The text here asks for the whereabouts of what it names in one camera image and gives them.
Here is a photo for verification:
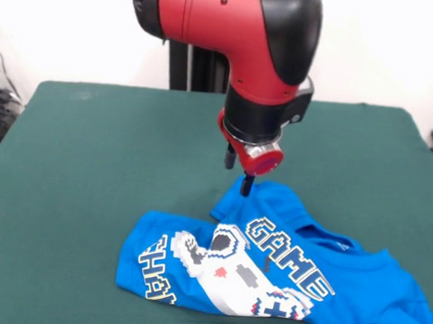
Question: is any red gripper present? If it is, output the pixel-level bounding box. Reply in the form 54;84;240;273
212;108;289;201

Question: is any blue printed shirt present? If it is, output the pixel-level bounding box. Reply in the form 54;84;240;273
111;165;433;324

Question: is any dark green table cloth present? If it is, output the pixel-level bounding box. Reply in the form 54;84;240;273
0;74;433;324

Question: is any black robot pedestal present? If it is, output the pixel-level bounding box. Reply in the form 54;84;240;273
158;37;236;95

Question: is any black cable tangle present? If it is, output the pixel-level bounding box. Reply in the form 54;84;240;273
0;34;31;163

